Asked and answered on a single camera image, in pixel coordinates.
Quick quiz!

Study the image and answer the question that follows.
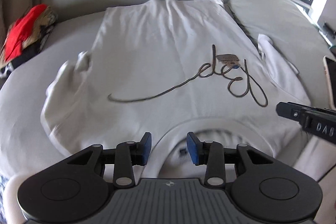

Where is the white t-shirt with script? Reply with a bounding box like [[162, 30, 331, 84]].
[[41, 0, 310, 178]]

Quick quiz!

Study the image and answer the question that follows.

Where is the red and patterned clothes pile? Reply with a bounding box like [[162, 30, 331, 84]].
[[1, 4, 58, 79]]

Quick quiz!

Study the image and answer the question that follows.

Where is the smartphone in beige case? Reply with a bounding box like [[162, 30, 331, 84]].
[[323, 56, 336, 110]]

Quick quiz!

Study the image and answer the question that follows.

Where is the light grey cushion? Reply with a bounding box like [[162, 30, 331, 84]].
[[229, 0, 334, 64]]

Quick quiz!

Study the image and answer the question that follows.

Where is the grey sofa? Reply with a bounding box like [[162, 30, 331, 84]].
[[1, 0, 327, 223]]

